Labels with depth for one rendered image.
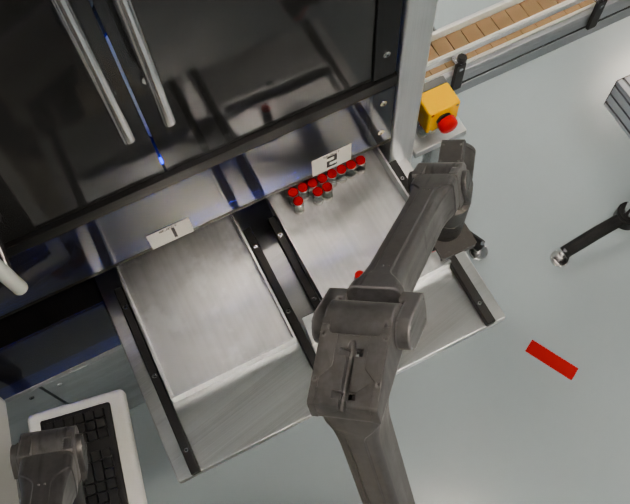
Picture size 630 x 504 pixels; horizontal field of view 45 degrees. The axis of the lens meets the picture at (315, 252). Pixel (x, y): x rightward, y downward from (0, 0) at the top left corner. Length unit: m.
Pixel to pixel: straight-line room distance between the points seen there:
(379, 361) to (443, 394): 1.63
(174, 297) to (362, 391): 0.85
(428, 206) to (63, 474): 0.56
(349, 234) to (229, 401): 0.41
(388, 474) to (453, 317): 0.71
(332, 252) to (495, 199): 1.17
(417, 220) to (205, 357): 0.67
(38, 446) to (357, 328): 0.45
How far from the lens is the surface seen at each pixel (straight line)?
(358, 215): 1.60
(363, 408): 0.77
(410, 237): 0.94
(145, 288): 1.59
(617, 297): 2.62
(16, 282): 1.28
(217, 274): 1.57
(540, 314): 2.53
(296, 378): 1.49
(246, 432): 1.48
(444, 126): 1.57
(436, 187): 1.06
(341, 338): 0.79
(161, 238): 1.47
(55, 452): 1.01
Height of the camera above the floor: 2.33
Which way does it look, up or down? 67 degrees down
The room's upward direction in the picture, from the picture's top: 5 degrees counter-clockwise
